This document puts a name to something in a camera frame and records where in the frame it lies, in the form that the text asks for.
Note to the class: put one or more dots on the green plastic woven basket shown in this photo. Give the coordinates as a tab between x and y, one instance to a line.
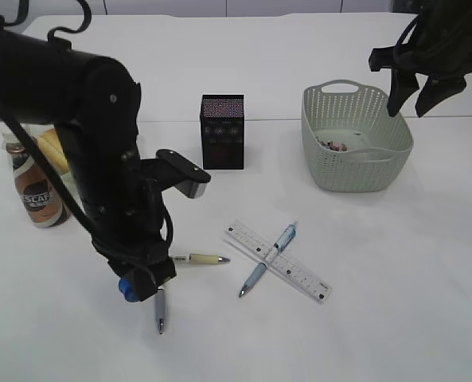
356	114

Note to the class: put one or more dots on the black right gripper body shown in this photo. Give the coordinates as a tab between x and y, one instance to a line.
436	43

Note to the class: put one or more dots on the brown coffee bottle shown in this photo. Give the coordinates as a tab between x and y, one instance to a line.
41	201

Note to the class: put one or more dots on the blue clip pen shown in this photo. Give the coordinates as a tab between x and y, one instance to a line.
276	249

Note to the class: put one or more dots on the golden bread roll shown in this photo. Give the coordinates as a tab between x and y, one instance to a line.
50	146

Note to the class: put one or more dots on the small paper ball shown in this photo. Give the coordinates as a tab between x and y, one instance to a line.
326	144

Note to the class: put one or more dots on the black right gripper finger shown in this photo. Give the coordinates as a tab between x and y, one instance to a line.
436	91
403	85

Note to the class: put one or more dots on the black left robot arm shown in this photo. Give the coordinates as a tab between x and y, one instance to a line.
75	113

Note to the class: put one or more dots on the white grey-grip pen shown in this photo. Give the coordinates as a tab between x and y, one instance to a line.
160	310

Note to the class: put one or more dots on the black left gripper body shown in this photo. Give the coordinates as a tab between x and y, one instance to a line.
146	265

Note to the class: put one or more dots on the blue pencil sharpener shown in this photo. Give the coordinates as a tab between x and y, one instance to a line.
127	291

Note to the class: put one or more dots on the black mesh pen holder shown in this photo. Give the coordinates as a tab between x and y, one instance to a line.
222	131

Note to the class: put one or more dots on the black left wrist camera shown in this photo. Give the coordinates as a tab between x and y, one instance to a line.
168	169

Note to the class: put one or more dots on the white beige-grip pen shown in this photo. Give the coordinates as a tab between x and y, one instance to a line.
200	259

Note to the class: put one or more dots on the clear plastic ruler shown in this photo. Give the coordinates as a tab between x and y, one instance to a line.
284	267

